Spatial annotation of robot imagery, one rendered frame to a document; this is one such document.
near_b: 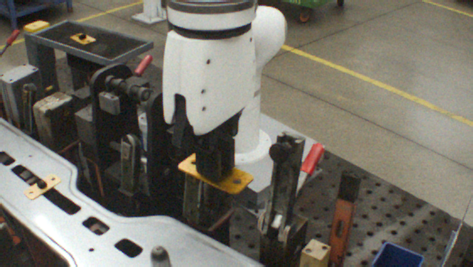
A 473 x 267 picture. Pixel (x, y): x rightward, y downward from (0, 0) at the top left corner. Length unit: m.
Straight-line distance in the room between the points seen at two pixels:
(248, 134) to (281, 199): 0.61
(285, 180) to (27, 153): 0.63
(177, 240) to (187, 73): 0.44
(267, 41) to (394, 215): 0.60
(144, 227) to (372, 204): 0.75
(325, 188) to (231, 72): 0.99
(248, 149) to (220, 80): 0.91
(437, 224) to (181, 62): 1.07
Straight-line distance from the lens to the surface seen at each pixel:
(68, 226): 0.88
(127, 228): 0.85
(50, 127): 1.11
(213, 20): 0.41
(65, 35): 1.31
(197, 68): 0.42
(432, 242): 1.32
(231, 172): 0.54
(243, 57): 0.47
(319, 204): 1.35
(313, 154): 0.77
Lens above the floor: 1.58
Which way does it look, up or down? 32 degrees down
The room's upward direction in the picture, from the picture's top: straight up
